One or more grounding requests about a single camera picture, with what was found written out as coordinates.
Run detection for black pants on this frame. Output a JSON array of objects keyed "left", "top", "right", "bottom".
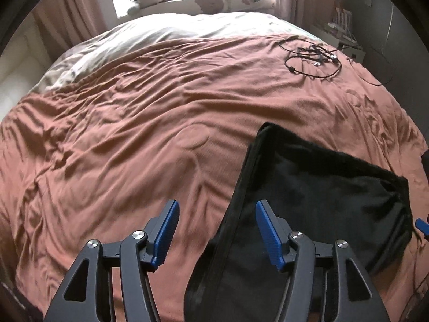
[{"left": 184, "top": 122, "right": 413, "bottom": 322}]

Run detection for beige duvet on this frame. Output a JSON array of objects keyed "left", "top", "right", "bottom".
[{"left": 34, "top": 12, "right": 314, "bottom": 94}]

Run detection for thin black cable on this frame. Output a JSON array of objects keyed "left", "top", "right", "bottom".
[{"left": 348, "top": 56, "right": 393, "bottom": 87}]

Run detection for tangled black cable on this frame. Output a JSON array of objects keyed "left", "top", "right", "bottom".
[{"left": 278, "top": 37, "right": 343, "bottom": 81}]

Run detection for brown blanket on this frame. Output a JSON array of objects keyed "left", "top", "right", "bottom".
[{"left": 0, "top": 34, "right": 429, "bottom": 322}]

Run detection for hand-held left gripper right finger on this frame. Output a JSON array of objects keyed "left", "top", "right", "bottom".
[{"left": 255, "top": 199, "right": 391, "bottom": 322}]

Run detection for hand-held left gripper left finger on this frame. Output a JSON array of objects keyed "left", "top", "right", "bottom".
[{"left": 43, "top": 199, "right": 180, "bottom": 322}]

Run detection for white nightstand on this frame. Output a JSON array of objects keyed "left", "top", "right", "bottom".
[{"left": 310, "top": 23, "right": 367, "bottom": 63}]

